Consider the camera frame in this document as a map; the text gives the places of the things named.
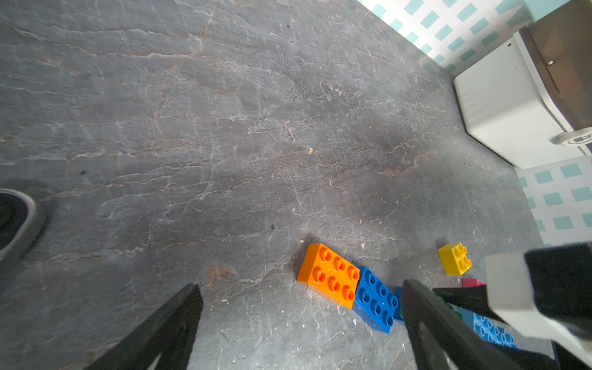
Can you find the black tape roll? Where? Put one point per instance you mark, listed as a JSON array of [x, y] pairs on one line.
[[22, 220]]

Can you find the pink lego brick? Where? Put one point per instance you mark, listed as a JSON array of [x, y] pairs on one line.
[[471, 283]]

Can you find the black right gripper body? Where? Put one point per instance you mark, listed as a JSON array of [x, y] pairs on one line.
[[545, 294]]

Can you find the white storage box brown lid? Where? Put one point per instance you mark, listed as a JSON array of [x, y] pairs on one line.
[[529, 100]]

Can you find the yellow lego brick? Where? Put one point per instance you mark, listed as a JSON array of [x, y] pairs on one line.
[[454, 259]]

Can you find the green lego brick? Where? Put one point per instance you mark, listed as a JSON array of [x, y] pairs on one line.
[[453, 308]]

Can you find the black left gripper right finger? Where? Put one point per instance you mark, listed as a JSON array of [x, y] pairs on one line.
[[438, 335]]

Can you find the orange lego brick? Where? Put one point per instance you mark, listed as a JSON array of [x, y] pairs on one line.
[[327, 273]]

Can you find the light blue lego brick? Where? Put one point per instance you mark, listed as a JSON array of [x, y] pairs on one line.
[[491, 333]]

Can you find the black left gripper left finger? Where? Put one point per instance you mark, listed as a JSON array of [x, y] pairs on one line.
[[164, 341]]

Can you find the dark blue lego brick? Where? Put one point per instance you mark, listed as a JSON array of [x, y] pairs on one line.
[[375, 304]]

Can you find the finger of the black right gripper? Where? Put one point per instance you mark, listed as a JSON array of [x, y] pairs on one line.
[[474, 299]]

